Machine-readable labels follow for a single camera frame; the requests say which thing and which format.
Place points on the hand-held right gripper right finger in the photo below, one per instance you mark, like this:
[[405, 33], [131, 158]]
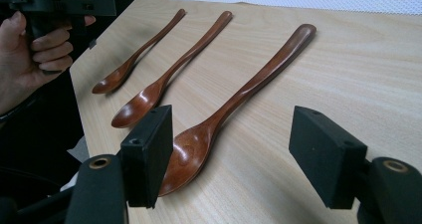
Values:
[[326, 157]]

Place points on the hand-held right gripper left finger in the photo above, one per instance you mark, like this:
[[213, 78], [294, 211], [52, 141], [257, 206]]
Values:
[[147, 157]]

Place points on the brown wooden spoon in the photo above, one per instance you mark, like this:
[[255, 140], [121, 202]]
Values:
[[172, 69], [139, 53], [239, 94]]

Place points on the white striped woven placemat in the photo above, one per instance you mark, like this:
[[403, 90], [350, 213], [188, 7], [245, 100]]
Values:
[[298, 0]]

